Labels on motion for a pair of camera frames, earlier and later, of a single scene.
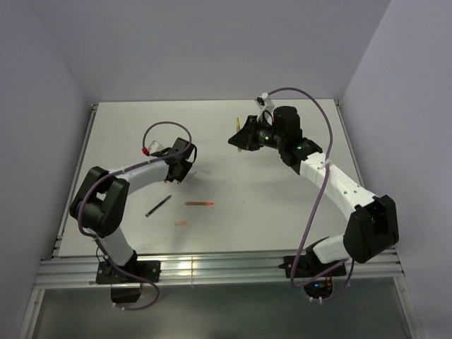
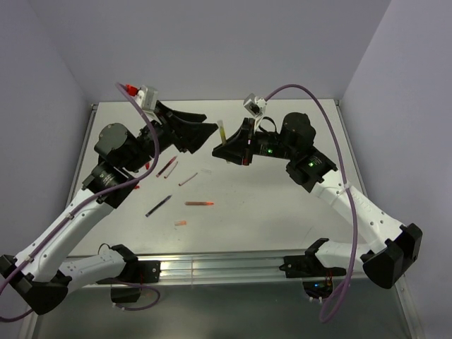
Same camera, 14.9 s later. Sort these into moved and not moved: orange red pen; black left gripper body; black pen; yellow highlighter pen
Moved: black left gripper body; yellow highlighter pen
Not moved: black pen; orange red pen
